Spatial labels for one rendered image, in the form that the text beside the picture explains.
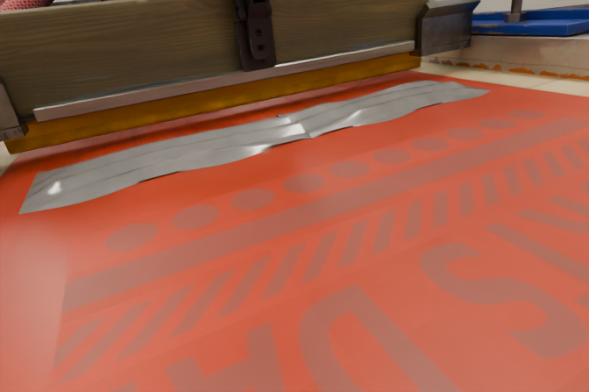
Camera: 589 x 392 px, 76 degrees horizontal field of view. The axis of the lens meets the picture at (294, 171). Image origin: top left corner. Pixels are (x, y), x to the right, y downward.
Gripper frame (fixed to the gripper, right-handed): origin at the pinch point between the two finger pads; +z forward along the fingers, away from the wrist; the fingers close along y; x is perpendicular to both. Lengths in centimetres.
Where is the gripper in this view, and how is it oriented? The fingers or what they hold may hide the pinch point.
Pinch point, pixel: (245, 44)
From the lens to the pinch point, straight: 36.6
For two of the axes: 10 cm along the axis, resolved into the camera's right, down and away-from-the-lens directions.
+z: 1.1, 9.1, 4.1
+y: 4.3, 3.3, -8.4
